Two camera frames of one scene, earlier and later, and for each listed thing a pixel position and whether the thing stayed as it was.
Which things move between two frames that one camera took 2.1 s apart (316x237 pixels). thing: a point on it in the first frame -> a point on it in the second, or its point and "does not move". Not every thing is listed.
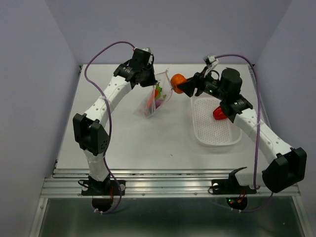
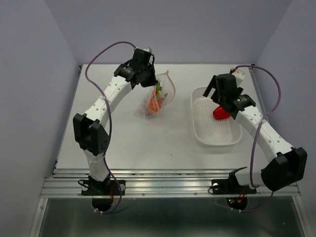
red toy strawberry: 218,114 does not move
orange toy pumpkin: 176,79 -> 154,105
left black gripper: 152,81 does not move
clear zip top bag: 160,95 does not move
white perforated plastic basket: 207,130 does not move
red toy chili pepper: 150,99 -> 158,100
